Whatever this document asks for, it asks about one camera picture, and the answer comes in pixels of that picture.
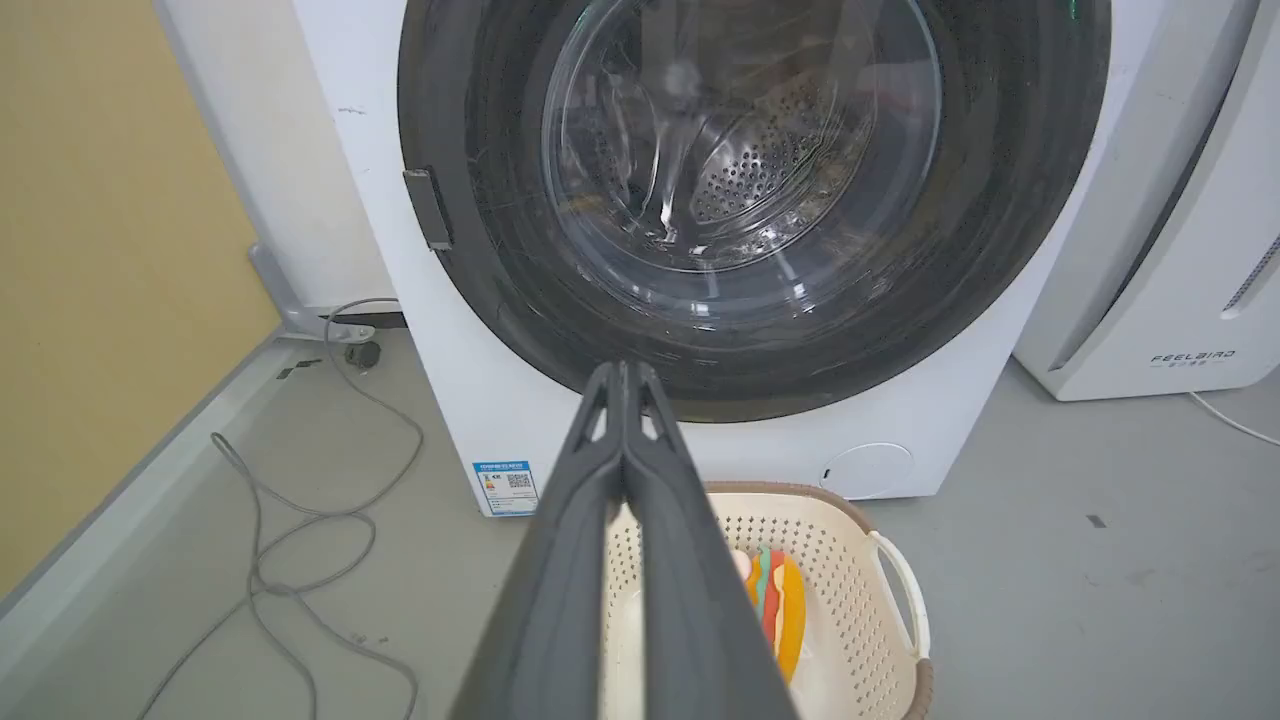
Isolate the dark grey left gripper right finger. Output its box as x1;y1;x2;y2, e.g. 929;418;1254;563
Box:
624;361;799;720

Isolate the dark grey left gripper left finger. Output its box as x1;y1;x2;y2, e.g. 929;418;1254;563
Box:
448;361;627;720

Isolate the white front-load washing machine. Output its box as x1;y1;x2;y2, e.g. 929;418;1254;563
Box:
290;0;1169;518

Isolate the round black glass washer door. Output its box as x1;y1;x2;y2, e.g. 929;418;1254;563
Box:
397;0;1113;424

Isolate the colourful striped cloth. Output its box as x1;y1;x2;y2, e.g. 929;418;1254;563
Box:
733;545;807;684

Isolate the blue energy label sticker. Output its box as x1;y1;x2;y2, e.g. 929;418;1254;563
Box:
472;460;540;518

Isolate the cream perforated laundry basket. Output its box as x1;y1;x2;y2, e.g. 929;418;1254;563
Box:
598;482;935;720

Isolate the white air purifier appliance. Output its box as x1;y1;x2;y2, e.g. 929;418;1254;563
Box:
1012;0;1280;402

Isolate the grey power cable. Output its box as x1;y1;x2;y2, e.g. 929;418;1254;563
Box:
137;297;425;720

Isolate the grey metal door handle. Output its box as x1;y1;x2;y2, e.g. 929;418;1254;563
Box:
403;167;456;251

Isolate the white thin cable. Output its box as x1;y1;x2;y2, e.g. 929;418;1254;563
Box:
1188;391;1280;447

